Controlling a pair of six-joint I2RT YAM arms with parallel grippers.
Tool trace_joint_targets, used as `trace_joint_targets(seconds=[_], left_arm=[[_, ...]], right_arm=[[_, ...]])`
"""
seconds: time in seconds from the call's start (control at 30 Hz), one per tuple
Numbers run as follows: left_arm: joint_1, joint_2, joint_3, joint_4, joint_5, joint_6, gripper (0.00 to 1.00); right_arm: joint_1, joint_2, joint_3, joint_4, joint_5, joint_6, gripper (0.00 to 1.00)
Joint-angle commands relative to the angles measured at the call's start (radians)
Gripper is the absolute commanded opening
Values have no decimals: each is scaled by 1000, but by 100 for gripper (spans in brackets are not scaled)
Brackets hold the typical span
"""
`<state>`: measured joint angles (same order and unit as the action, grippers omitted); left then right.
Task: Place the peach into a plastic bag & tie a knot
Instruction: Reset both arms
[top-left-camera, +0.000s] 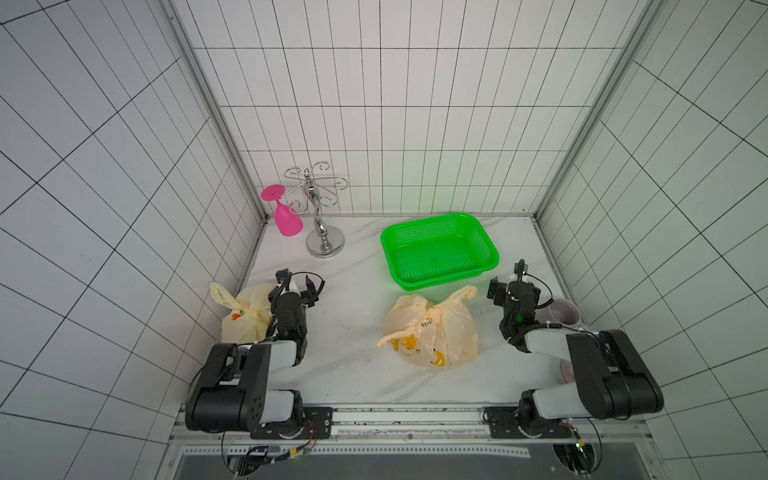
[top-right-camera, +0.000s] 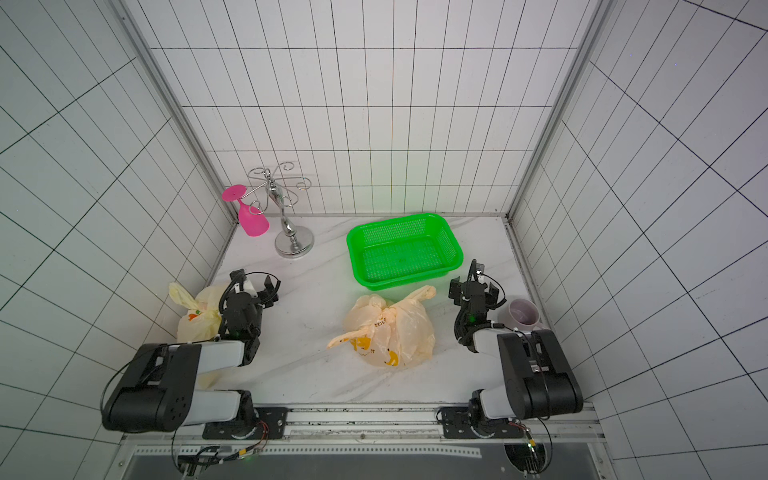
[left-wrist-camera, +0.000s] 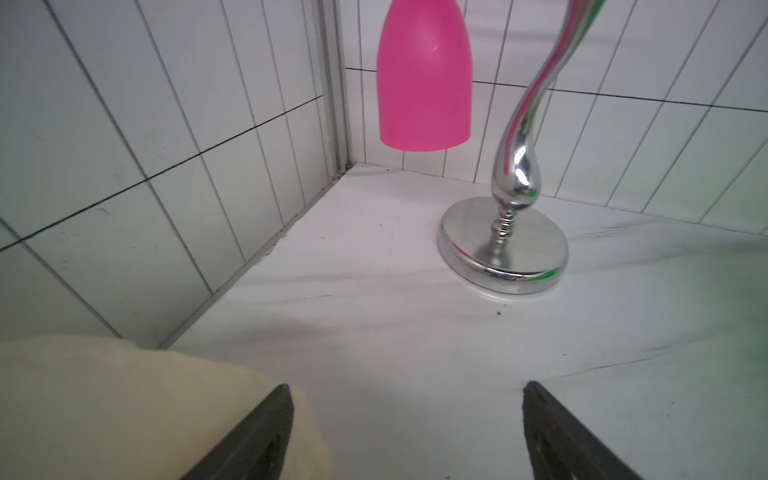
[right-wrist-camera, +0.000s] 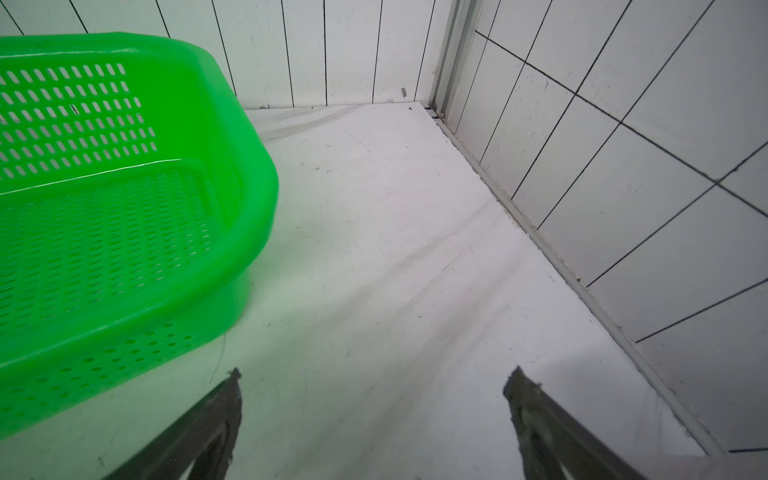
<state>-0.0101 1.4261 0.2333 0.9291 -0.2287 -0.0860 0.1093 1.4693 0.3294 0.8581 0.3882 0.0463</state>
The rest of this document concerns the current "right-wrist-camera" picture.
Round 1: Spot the green plastic basket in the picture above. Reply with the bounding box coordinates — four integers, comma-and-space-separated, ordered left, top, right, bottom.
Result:
1, 33, 279, 437

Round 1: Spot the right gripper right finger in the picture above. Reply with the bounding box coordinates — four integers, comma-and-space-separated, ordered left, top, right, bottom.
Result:
503, 367, 643, 479

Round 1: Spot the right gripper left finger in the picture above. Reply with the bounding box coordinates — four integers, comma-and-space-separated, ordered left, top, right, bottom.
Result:
107, 369, 242, 479

